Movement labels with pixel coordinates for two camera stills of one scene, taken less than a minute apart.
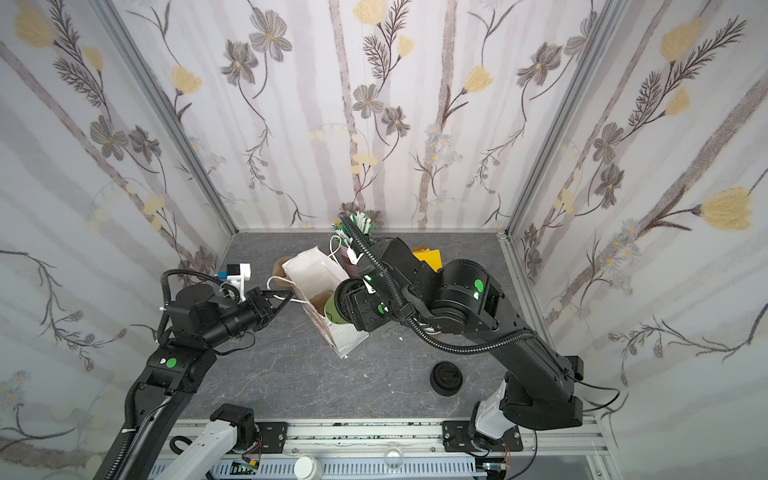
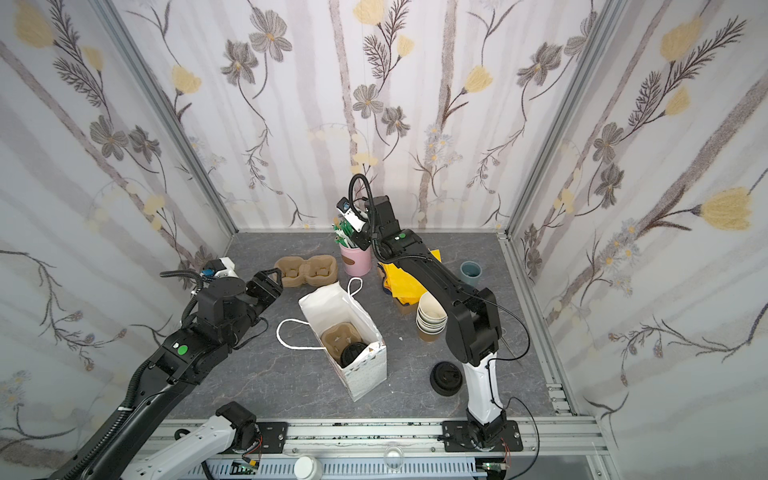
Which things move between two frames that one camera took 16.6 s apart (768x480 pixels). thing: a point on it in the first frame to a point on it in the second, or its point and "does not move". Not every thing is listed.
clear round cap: [393, 458] does not move
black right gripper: [347, 301] to [363, 238]
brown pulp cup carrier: [320, 301] to [336, 337]
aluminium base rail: [565, 450] does not move
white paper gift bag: [312, 274] to [332, 306]
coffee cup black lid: [346, 300] to [349, 351]
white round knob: [308, 468] does not move
